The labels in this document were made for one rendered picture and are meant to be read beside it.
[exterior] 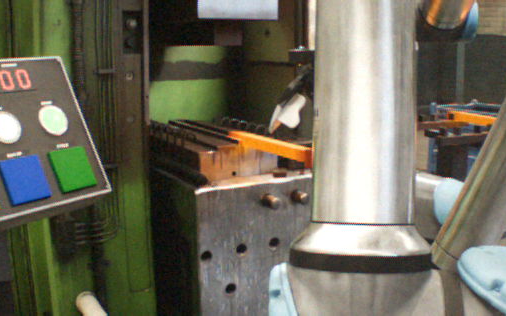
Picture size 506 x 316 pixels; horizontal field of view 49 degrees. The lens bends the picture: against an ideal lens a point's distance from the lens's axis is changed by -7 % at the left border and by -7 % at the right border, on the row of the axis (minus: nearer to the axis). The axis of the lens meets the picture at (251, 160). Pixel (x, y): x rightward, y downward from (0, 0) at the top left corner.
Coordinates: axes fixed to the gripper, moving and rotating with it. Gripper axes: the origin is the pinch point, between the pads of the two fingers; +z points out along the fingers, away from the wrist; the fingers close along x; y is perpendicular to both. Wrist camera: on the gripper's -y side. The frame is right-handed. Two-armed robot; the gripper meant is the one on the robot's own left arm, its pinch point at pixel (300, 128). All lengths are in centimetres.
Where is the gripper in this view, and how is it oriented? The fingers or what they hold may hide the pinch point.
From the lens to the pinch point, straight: 115.0
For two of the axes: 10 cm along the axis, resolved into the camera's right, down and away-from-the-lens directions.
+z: -2.4, 7.7, 5.9
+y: 4.4, 6.3, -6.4
